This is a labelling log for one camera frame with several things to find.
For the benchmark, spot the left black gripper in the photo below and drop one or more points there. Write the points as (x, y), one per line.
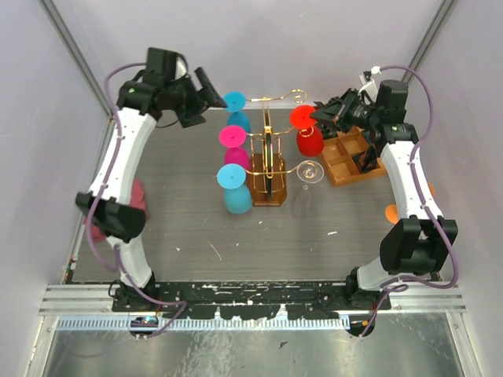
(209, 94)

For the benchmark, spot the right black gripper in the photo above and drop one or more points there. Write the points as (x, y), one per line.
(332, 113)

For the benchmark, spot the red wine glass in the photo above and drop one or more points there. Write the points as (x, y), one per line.
(309, 139)

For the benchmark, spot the clear wine glass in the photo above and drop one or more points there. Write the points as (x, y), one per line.
(309, 172)

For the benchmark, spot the gold wire glass rack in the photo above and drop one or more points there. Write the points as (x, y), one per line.
(266, 177)

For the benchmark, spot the orange wine glass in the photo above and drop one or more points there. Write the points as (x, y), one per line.
(391, 211)

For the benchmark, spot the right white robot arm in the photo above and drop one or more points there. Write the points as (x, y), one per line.
(422, 239)

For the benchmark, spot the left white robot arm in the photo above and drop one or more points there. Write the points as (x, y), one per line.
(131, 130)

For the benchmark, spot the rear blue wine glass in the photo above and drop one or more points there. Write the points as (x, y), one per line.
(236, 102)

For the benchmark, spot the blue wine glass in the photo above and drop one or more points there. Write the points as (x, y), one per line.
(237, 197)
(236, 102)

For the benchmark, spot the pink wine glass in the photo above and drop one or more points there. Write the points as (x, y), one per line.
(233, 137)

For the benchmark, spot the front blue wine glass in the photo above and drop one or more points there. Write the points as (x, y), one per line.
(237, 197)

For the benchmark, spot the wooden compartment tray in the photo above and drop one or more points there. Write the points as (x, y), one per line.
(340, 158)

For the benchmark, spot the dark orange folded napkin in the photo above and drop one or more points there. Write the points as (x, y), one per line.
(366, 161)

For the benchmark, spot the maroon cloth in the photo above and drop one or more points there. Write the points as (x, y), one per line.
(109, 218)

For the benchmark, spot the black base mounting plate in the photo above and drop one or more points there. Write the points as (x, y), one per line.
(245, 300)

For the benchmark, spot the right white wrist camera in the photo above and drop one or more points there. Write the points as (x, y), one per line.
(368, 82)

